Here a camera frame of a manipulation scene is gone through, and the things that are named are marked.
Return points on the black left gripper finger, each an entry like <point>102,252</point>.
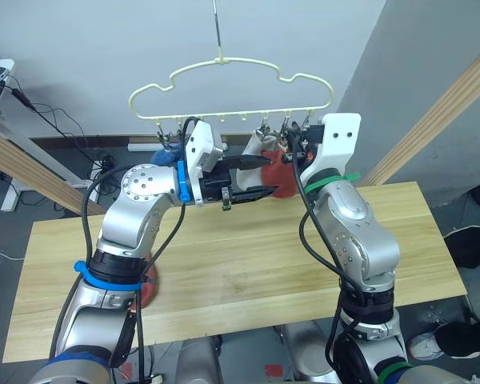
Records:
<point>248,162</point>
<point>252,194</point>

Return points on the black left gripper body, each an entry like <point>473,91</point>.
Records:
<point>214,186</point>

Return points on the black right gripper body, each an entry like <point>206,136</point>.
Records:
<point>314,134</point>

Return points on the red sock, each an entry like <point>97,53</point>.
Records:
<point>282,176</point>
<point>151,288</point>

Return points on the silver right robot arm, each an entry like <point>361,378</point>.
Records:
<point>360,224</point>

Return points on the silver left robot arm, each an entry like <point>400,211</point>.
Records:
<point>132,224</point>

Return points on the metal hanger clip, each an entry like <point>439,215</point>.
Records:
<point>285,125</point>
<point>305,123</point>
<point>264,130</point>
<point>180,130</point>
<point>162,136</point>

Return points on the cream plastic clip hanger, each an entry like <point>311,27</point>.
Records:
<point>224,61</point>

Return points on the metal hanger hook rod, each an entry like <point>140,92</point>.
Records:
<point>217,28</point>

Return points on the white beige sock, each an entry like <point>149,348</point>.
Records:
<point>253,152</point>

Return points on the blue wrist clamp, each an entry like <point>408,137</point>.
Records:
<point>182,180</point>

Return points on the blue fuzzy sock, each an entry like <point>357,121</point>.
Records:
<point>164,158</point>

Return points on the white power strip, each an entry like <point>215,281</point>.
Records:
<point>144,147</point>

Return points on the light wooden beam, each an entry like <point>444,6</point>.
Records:
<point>436,116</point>
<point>28,168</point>

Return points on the silver robot leg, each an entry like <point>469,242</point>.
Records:
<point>198,362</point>
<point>308,352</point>

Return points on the white sneaker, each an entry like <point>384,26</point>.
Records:
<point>424,346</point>

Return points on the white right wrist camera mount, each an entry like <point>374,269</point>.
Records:
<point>340,148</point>

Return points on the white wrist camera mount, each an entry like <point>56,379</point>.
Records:
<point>200,140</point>
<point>340,148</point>

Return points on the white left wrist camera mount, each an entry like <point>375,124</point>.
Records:
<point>200,140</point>

